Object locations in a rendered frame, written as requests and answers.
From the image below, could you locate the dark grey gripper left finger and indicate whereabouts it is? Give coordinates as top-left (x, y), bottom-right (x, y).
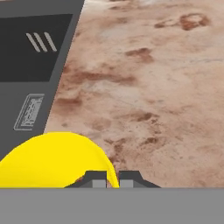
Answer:
top-left (64, 170), bottom-right (108, 189)

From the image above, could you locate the yellow bowl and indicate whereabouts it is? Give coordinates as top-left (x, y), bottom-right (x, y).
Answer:
top-left (0, 131), bottom-right (121, 189)

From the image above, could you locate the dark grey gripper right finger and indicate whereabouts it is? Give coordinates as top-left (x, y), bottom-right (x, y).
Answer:
top-left (117, 170), bottom-right (162, 189)

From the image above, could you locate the dark grey hob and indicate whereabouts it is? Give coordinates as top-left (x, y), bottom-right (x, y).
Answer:
top-left (0, 0), bottom-right (86, 162)

